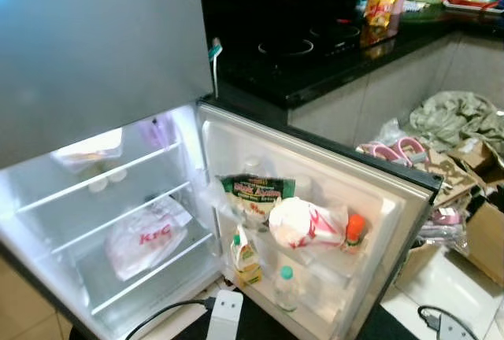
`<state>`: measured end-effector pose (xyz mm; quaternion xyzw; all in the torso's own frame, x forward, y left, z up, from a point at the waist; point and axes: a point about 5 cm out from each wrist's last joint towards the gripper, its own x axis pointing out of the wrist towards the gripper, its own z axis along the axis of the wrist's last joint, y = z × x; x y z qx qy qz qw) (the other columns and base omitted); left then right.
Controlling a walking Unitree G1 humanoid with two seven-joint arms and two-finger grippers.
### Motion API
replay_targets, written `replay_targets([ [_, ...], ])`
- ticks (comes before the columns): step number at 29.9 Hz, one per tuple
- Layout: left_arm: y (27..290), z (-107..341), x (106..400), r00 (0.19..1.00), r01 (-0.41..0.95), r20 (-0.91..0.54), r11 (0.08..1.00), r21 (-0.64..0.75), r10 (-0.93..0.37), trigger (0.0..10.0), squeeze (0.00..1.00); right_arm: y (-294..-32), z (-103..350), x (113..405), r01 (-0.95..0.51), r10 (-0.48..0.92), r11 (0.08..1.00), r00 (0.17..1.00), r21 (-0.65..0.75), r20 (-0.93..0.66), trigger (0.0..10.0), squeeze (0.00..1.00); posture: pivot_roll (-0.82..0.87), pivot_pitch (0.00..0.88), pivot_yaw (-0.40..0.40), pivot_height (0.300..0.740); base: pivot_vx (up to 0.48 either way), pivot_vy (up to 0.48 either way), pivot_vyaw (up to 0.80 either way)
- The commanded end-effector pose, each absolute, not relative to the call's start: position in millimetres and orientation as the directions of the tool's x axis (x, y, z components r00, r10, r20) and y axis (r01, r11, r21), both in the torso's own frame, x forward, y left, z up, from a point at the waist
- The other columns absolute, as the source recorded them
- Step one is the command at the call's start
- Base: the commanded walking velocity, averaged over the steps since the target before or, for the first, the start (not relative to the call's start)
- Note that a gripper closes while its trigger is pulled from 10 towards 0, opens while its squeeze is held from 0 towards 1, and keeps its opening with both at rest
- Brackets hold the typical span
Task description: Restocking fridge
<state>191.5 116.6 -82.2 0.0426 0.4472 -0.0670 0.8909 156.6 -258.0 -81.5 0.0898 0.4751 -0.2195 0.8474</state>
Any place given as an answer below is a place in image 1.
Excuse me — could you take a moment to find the purple plastic measuring jug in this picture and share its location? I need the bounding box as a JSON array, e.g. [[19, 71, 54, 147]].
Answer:
[[140, 113, 178, 152]]

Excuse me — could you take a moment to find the grey fridge compartment door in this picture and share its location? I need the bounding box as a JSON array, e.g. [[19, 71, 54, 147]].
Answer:
[[197, 100, 443, 340]]

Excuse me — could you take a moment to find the open cardboard box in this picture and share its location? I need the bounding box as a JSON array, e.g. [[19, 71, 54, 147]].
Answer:
[[425, 137, 504, 207]]

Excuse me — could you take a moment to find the grey green cloth heap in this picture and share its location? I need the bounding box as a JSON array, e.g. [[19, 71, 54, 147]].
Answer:
[[408, 91, 504, 157]]

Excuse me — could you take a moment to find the large cardboard box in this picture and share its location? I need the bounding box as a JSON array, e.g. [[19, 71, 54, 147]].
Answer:
[[465, 201, 504, 287]]

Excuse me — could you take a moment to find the small cardboard box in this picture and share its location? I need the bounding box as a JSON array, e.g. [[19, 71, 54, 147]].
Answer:
[[394, 239, 443, 286]]

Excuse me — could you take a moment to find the red tray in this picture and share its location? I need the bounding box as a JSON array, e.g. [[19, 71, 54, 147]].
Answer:
[[441, 0, 504, 15]]

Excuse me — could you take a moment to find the orange cap bottle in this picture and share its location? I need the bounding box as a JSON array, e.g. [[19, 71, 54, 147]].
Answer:
[[343, 212, 368, 256]]

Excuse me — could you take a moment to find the yellow snack bag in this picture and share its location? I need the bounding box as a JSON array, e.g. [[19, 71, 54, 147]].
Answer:
[[364, 0, 401, 28]]

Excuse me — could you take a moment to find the black kitchen counter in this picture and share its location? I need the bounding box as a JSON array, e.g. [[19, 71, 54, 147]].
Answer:
[[197, 0, 504, 111]]

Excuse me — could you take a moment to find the black induction hob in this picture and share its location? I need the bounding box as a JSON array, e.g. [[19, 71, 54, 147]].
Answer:
[[256, 17, 367, 61]]

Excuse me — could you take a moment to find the green noodle packet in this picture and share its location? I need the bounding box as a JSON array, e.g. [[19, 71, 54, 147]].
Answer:
[[219, 172, 297, 224]]

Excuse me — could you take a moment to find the green cap clear bottle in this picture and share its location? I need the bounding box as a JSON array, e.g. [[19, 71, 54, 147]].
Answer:
[[275, 264, 300, 314]]

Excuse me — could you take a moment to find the yellow juice carton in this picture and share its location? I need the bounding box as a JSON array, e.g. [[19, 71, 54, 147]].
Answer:
[[230, 224, 264, 287]]

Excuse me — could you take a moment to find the white and teal brush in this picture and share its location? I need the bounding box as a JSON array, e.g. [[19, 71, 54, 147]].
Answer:
[[208, 38, 224, 101]]

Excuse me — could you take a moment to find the white KFC plastic bag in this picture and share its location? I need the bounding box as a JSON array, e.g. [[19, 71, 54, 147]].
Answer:
[[105, 197, 192, 282]]

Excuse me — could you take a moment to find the clear plastic food container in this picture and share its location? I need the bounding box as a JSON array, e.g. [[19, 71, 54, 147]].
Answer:
[[51, 127, 124, 172]]

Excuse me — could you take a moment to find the grey freezer door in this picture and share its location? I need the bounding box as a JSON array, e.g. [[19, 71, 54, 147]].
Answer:
[[0, 0, 215, 169]]

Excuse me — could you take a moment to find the pink strap sandal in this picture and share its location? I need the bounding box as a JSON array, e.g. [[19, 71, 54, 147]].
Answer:
[[356, 142, 398, 169], [394, 136, 431, 164]]

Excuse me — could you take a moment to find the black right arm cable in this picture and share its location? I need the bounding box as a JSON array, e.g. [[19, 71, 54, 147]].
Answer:
[[416, 305, 477, 340]]

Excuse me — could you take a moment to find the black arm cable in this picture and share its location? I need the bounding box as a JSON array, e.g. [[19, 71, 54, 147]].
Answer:
[[416, 305, 477, 340], [122, 297, 217, 340]]

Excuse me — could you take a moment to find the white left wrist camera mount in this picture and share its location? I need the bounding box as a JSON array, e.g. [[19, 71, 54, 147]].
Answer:
[[205, 290, 245, 340]]

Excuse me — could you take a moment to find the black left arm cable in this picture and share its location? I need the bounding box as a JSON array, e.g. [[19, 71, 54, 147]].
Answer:
[[122, 297, 217, 340]]

